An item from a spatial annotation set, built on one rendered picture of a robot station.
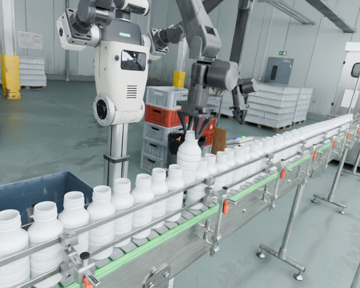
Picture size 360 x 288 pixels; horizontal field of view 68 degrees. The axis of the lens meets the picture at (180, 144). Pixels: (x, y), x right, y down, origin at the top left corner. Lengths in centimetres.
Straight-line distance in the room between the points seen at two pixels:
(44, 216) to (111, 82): 83
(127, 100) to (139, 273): 81
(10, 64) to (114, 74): 708
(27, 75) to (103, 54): 895
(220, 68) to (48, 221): 50
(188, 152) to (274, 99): 673
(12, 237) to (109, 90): 87
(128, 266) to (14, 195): 62
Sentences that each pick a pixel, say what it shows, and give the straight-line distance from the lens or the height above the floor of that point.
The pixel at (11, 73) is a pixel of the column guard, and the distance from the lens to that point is 829.
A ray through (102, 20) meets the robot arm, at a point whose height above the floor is 156.
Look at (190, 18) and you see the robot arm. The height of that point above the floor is 155.
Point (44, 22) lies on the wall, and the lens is 1352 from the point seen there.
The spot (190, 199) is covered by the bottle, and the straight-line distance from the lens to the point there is 87.
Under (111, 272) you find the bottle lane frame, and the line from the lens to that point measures 68.
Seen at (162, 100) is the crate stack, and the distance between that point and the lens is 330.
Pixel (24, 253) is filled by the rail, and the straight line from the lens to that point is 55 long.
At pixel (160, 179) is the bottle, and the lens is 71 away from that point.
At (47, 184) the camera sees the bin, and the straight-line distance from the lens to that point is 122.
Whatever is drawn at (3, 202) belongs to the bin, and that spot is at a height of 88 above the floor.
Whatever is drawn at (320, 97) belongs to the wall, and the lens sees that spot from 1120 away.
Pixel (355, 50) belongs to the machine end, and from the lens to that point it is 543.
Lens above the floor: 145
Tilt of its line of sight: 17 degrees down
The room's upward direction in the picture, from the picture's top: 7 degrees clockwise
